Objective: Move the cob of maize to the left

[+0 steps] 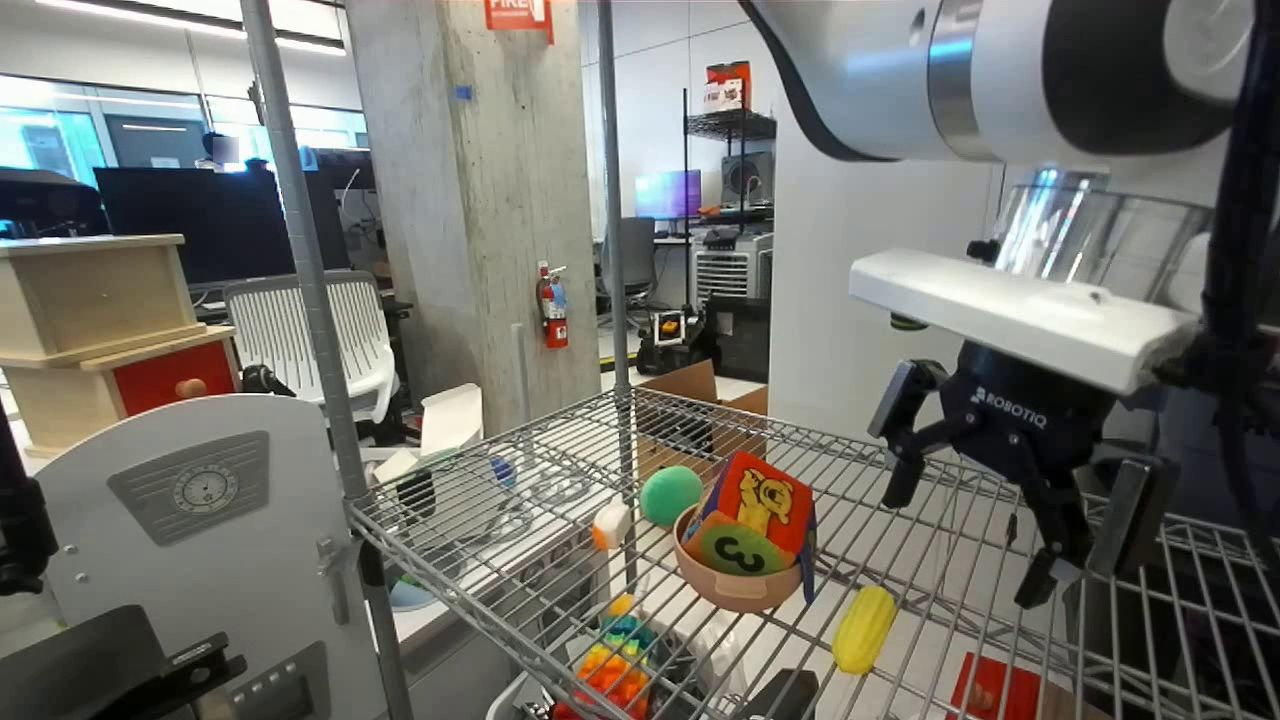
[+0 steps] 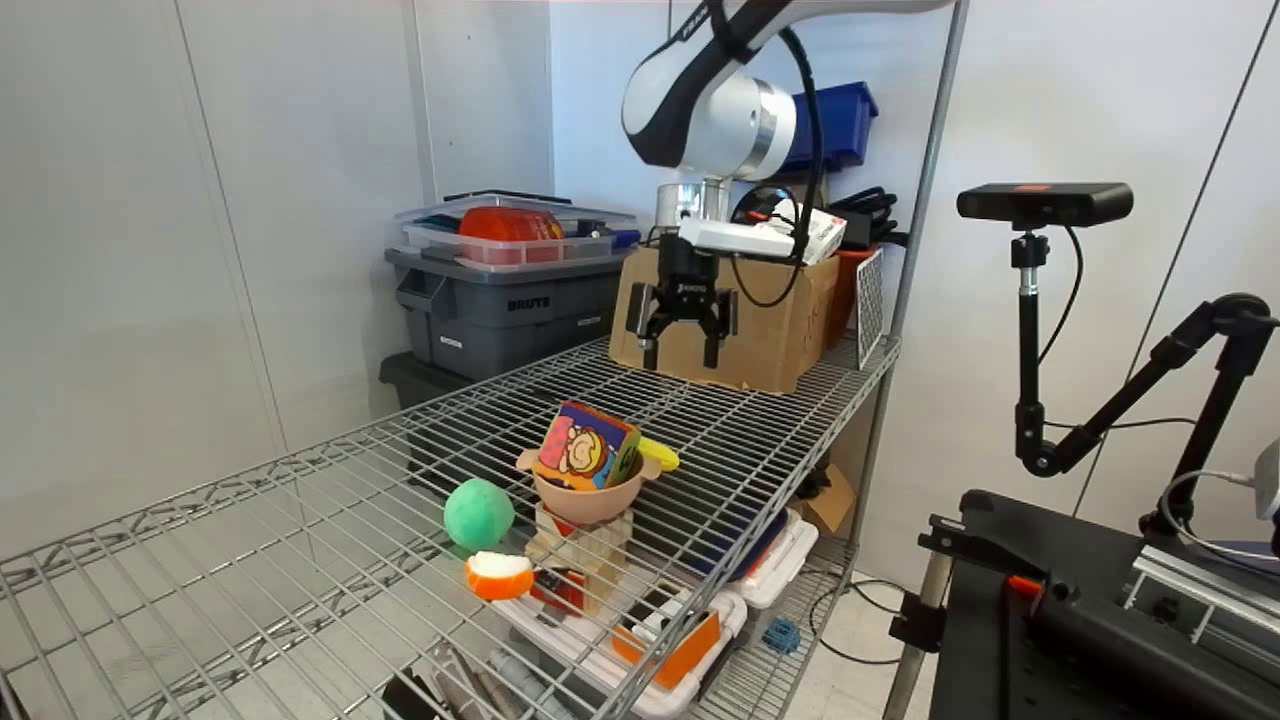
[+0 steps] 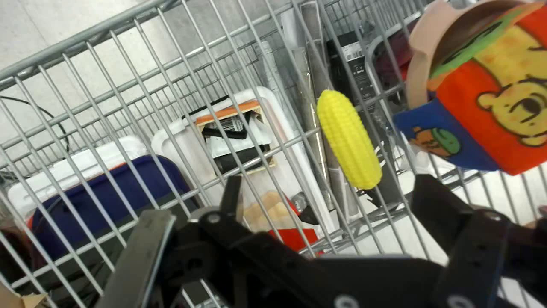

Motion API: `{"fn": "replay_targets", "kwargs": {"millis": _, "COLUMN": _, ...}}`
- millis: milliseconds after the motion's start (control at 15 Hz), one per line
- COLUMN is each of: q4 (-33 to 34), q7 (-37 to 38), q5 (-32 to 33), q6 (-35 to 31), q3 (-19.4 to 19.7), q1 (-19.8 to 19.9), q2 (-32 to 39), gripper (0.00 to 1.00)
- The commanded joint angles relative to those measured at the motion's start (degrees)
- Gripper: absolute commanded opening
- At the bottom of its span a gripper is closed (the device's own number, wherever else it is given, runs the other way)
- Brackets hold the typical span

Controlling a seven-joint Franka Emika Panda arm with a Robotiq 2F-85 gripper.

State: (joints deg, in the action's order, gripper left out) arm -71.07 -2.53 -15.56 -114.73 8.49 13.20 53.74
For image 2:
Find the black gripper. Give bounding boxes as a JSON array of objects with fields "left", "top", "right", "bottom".
[{"left": 628, "top": 231, "right": 739, "bottom": 376}]

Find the brown cardboard box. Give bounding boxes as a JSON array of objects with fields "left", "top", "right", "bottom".
[{"left": 605, "top": 239, "right": 847, "bottom": 400}]

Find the clear lidded storage bin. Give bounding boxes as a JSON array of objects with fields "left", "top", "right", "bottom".
[{"left": 384, "top": 188, "right": 645, "bottom": 278}]

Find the colourful soft picture cube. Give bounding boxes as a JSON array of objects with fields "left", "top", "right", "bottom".
[{"left": 533, "top": 395, "right": 649, "bottom": 493}]

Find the grey plastic tote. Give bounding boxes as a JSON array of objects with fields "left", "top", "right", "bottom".
[{"left": 384, "top": 243, "right": 633, "bottom": 384}]

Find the pink plastic bowl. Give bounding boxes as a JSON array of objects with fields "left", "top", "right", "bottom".
[{"left": 517, "top": 444, "right": 663, "bottom": 535}]

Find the red plastic item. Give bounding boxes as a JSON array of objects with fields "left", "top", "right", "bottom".
[{"left": 455, "top": 201, "right": 567, "bottom": 249}]

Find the brown cardboard piece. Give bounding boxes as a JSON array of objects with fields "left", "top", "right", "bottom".
[{"left": 795, "top": 456, "right": 863, "bottom": 540}]

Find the blue plastic bin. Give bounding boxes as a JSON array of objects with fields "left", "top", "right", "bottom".
[{"left": 784, "top": 81, "right": 885, "bottom": 181}]

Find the green ball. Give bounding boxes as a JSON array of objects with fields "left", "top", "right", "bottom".
[{"left": 442, "top": 478, "right": 519, "bottom": 557}]

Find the orange white toy fruit half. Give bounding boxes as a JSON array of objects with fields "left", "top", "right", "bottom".
[{"left": 461, "top": 549, "right": 542, "bottom": 604}]

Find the small blue object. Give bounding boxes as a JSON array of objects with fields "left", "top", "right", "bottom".
[{"left": 760, "top": 616, "right": 810, "bottom": 661}]

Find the white orange toy case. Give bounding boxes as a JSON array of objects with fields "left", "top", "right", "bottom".
[{"left": 506, "top": 573, "right": 751, "bottom": 720}]

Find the black equipment cart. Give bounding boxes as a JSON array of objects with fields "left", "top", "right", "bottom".
[{"left": 888, "top": 490, "right": 1280, "bottom": 720}]

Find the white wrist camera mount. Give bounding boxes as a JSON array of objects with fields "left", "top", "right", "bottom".
[{"left": 653, "top": 177, "right": 854, "bottom": 266}]

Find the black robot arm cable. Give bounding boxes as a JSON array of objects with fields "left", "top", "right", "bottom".
[{"left": 717, "top": 25, "right": 828, "bottom": 318}]

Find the black floor cable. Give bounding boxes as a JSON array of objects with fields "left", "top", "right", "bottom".
[{"left": 799, "top": 573, "right": 930, "bottom": 671}]

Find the black articulated camera stand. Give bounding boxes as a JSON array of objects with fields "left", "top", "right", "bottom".
[{"left": 1008, "top": 222, "right": 1280, "bottom": 546}]

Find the black stereo camera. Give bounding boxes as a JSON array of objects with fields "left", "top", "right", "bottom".
[{"left": 954, "top": 181, "right": 1140, "bottom": 228}]

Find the metal wire shelf unit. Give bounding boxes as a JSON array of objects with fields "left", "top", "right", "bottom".
[{"left": 0, "top": 0, "right": 971, "bottom": 720}]

